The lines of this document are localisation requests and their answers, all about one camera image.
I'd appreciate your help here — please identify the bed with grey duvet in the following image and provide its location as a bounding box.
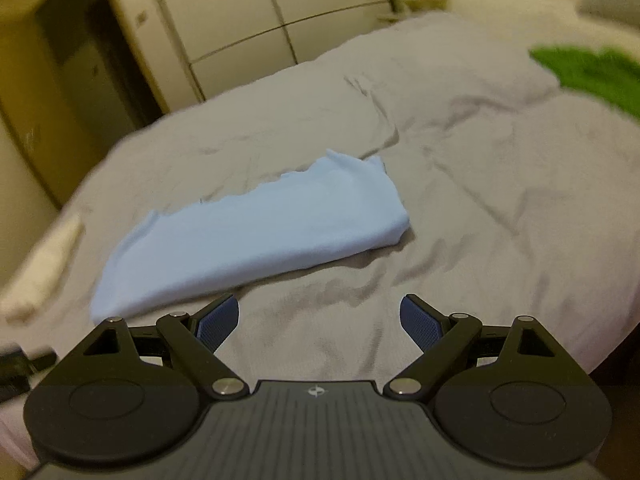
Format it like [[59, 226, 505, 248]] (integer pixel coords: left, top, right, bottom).
[[0, 10, 640, 463]]

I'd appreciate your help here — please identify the long white pillow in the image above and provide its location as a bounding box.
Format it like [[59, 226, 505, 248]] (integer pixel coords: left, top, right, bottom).
[[449, 0, 584, 28]]

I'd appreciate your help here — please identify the green knit sweater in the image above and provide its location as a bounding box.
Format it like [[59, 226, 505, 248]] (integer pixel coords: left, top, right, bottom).
[[528, 45, 640, 122]]

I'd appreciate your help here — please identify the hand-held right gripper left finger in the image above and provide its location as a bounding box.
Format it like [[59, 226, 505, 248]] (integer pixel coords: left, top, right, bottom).
[[59, 294, 250, 401]]

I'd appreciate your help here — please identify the light blue sweatshirt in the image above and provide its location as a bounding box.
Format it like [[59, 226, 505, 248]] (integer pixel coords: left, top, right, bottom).
[[91, 148, 412, 326]]

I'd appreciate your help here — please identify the cream wardrobe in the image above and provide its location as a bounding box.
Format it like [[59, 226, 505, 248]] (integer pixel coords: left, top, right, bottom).
[[97, 0, 397, 107]]

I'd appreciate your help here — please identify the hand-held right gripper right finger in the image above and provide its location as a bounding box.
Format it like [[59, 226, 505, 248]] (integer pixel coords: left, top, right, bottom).
[[382, 294, 577, 401]]

